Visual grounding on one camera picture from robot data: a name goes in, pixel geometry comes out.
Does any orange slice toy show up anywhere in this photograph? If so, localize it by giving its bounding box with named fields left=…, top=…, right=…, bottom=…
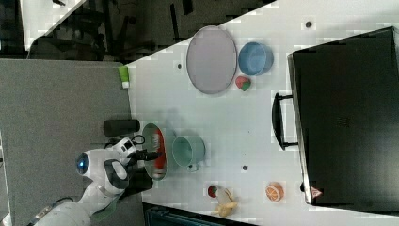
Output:
left=265, top=182, right=284, bottom=202

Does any red green toy strawberry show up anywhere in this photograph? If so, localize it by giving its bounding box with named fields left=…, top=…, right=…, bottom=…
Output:
left=235, top=75, right=251, bottom=91

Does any green mug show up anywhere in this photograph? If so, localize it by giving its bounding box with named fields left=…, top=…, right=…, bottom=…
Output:
left=172, top=135, right=205, bottom=172

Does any black round container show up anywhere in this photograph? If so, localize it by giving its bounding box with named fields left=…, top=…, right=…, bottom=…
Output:
left=104, top=119, right=140, bottom=137

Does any green white bottle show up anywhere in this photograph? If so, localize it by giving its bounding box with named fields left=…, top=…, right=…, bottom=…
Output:
left=119, top=66, right=130, bottom=89

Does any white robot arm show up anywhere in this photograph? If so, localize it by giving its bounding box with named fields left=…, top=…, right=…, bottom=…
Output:
left=27, top=147, right=161, bottom=226

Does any grey round plate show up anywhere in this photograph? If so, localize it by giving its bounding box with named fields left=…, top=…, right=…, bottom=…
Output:
left=186, top=25, right=237, bottom=94

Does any blue bowl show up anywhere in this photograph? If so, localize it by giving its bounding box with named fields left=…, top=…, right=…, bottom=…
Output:
left=238, top=41, right=274, bottom=76

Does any green flat tool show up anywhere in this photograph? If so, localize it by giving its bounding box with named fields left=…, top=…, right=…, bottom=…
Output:
left=91, top=195, right=120, bottom=222

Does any small red toy strawberry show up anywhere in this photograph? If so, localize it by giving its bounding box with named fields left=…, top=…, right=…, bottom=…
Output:
left=207, top=186, right=217, bottom=198

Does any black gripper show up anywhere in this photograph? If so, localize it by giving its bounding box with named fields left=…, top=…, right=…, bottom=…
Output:
left=127, top=151, right=163, bottom=166

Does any red ketchup bottle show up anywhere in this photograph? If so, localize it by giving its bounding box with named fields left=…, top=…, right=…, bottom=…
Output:
left=152, top=129, right=166, bottom=179

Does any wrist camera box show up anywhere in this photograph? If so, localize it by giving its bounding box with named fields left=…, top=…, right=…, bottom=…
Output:
left=112, top=137, right=136, bottom=165

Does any green plastic strainer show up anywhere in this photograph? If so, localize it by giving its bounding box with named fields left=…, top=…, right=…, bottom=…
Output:
left=142, top=122, right=177, bottom=181

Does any black cylinder cup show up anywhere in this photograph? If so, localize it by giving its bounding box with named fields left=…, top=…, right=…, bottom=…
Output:
left=124, top=168, right=153, bottom=196

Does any peeled banana toy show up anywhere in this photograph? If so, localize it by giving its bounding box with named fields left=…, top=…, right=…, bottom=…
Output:
left=214, top=188, right=238, bottom=218

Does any blue metal rail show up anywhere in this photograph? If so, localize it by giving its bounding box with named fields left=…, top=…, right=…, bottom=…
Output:
left=143, top=203, right=253, bottom=226

